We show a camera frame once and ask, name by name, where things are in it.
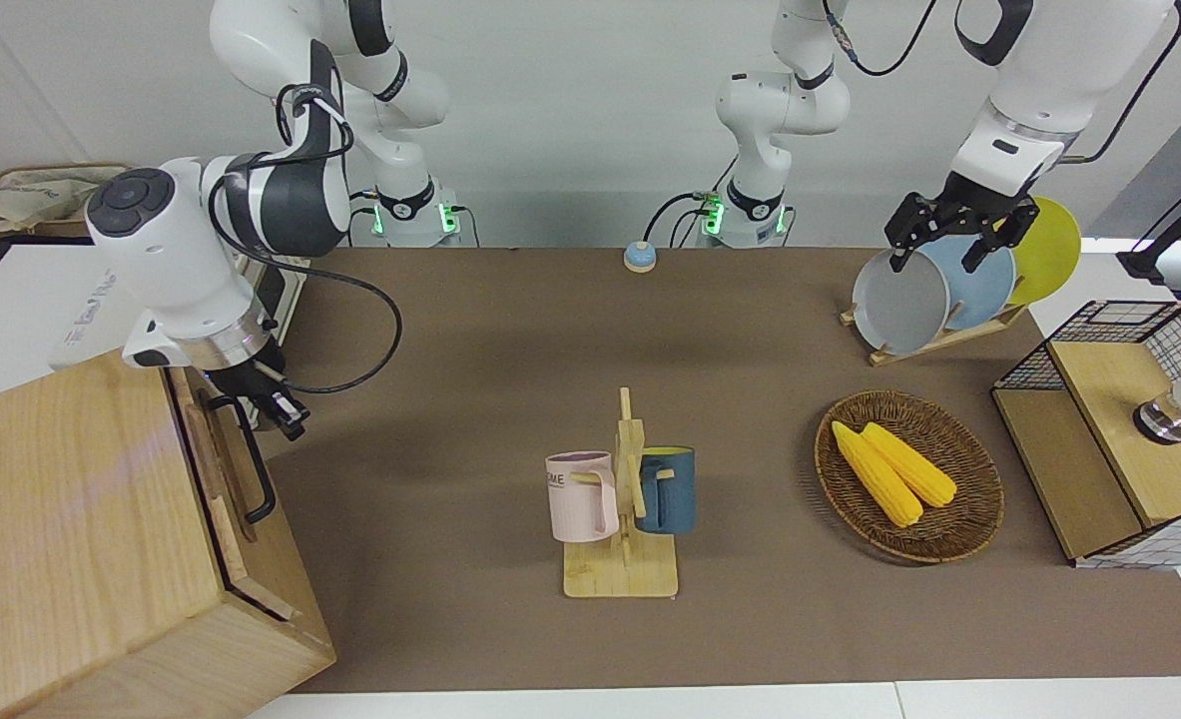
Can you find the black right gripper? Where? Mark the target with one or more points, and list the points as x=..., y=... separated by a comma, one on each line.
x=251, y=374

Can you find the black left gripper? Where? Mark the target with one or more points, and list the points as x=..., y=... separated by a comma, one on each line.
x=974, y=205

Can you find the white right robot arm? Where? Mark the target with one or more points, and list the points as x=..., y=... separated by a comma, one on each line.
x=171, y=250

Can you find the light blue plate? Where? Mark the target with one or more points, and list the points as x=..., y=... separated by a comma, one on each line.
x=979, y=295

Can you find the yellow plate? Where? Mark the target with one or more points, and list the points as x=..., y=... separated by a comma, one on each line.
x=1049, y=255

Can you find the grey plate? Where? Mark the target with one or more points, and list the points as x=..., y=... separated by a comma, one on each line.
x=899, y=310

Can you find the wooden plate rack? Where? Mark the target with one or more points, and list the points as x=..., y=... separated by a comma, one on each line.
x=949, y=338

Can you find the black pole stand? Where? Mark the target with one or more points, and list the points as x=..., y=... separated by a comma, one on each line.
x=1144, y=265

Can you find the brown table mat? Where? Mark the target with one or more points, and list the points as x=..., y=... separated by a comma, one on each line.
x=750, y=330

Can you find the yellow corn cob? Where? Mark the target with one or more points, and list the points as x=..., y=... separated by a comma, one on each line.
x=880, y=479
x=921, y=474

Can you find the light wooden cabinet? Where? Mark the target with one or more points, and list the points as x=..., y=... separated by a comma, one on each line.
x=51, y=519

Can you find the brown wicker basket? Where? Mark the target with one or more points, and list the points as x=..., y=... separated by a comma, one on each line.
x=959, y=519

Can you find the pink mug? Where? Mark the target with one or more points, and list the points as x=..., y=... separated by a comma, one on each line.
x=575, y=499

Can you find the blue service bell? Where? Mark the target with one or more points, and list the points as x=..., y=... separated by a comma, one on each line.
x=640, y=258

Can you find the white cloth bag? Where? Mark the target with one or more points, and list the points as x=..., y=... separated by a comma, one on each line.
x=31, y=200

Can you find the wooden mug rack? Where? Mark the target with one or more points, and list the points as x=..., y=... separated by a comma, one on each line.
x=620, y=574

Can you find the dark blue mug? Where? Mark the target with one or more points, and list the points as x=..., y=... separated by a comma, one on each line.
x=675, y=494

